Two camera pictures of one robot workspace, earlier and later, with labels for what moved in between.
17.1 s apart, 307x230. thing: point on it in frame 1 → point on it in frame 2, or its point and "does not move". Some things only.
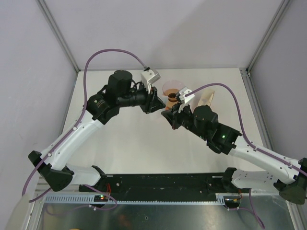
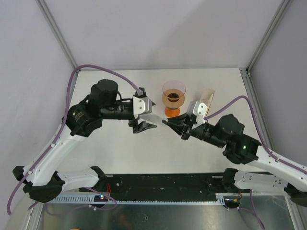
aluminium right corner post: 279,10 does not move
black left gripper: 152,99 → 142,126
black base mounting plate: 162,184 does not move
